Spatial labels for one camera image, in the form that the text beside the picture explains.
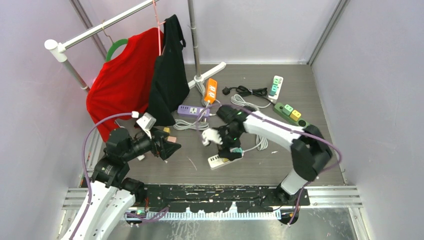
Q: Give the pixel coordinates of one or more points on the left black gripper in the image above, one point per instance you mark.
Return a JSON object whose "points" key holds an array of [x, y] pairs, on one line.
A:
{"points": [[166, 148]]}

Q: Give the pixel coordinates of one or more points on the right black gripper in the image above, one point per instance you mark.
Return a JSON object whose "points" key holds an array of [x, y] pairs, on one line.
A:
{"points": [[224, 149]]}

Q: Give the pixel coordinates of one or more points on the pink plug adapter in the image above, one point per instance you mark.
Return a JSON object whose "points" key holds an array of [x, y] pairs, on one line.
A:
{"points": [[172, 139]]}

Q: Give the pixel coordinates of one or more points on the teal adapter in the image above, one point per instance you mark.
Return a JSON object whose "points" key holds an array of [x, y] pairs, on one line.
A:
{"points": [[236, 150]]}

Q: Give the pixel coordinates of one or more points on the white power strip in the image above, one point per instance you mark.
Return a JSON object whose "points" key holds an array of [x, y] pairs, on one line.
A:
{"points": [[276, 80], [216, 162]]}

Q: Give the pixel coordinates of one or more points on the orange power strip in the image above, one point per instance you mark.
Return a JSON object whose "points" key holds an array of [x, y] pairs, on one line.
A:
{"points": [[210, 91]]}

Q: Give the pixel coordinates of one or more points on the purple power strip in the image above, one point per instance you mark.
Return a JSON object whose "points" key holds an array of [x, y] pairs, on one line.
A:
{"points": [[189, 111]]}

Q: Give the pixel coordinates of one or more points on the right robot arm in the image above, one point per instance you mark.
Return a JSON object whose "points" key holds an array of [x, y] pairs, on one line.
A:
{"points": [[310, 152]]}

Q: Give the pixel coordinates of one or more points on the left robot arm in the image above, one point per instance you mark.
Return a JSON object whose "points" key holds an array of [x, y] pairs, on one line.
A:
{"points": [[111, 193]]}

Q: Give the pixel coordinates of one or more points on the green power strip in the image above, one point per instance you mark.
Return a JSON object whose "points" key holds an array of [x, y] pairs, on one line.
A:
{"points": [[278, 110]]}

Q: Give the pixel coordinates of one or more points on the black garment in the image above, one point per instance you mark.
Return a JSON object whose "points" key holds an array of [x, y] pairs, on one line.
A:
{"points": [[169, 87]]}

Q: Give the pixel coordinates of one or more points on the teal adapters on far strip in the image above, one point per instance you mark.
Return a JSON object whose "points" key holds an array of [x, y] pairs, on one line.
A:
{"points": [[273, 90]]}

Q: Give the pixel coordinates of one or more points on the yellow adapter on green strip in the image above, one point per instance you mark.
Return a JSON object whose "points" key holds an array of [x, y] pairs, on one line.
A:
{"points": [[295, 115]]}

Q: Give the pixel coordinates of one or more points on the red t-shirt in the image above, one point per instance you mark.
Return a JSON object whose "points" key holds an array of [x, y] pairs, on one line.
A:
{"points": [[124, 82]]}

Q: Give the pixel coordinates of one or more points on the pink clothes hanger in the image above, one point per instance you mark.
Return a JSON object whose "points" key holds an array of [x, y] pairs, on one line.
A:
{"points": [[160, 30]]}

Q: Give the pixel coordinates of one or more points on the green clothes hanger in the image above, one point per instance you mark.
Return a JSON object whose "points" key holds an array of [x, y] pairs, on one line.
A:
{"points": [[114, 47]]}

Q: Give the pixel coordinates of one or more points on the metal clothes rack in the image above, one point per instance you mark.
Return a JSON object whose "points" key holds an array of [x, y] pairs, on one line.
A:
{"points": [[58, 49]]}

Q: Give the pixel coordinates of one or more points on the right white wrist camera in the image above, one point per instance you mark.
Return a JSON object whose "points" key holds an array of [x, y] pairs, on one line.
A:
{"points": [[211, 135]]}

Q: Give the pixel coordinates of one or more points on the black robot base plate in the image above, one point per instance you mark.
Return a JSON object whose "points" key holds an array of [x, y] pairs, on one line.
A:
{"points": [[179, 198]]}

